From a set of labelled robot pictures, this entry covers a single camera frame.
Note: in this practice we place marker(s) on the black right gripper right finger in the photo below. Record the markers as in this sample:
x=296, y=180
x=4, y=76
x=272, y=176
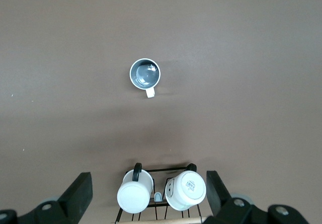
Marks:
x=219, y=198

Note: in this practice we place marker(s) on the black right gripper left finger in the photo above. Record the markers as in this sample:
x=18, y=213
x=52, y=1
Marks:
x=75, y=196

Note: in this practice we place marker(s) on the white mug grey inside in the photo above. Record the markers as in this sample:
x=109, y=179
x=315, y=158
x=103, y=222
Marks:
x=144, y=73

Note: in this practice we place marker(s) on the white mug labelled bottom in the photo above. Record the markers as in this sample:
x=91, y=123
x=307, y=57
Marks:
x=186, y=188

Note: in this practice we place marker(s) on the white mug plain bottom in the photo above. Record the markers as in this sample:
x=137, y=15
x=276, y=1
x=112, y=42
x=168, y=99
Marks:
x=133, y=196

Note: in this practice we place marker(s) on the brown table cover sheet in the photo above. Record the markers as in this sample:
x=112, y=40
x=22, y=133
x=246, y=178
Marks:
x=226, y=58

